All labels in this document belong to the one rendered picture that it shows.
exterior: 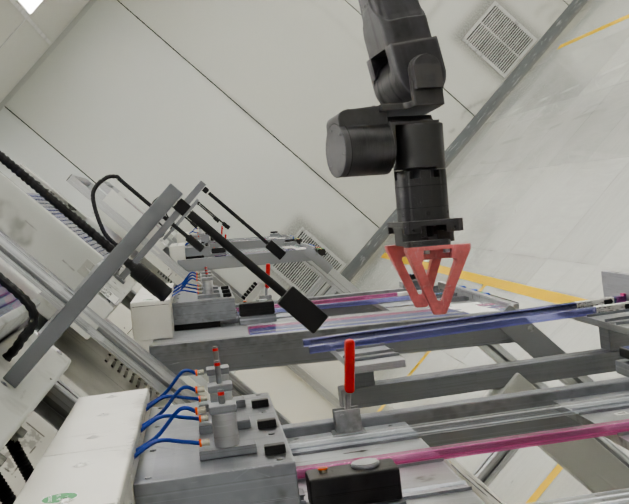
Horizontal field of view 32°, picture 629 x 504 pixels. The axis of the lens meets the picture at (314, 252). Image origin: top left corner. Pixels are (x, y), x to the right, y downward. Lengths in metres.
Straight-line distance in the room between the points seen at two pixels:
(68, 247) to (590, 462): 1.06
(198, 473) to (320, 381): 4.77
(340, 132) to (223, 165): 7.54
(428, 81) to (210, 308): 1.27
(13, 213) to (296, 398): 3.68
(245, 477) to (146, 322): 1.33
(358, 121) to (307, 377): 4.52
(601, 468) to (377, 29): 0.77
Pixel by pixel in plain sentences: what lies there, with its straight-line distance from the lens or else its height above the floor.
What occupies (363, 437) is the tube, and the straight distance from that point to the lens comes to 1.20.
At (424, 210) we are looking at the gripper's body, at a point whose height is 1.13.
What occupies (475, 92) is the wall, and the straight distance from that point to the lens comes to 8.99.
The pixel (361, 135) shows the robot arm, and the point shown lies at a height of 1.24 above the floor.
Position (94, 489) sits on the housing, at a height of 1.24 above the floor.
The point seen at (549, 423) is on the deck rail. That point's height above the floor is 0.83.
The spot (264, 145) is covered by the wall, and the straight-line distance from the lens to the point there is 8.69.
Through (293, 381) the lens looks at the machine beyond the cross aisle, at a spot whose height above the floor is 0.36.
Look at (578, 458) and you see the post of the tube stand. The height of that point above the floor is 0.67.
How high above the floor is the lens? 1.32
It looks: 6 degrees down
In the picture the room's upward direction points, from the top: 49 degrees counter-clockwise
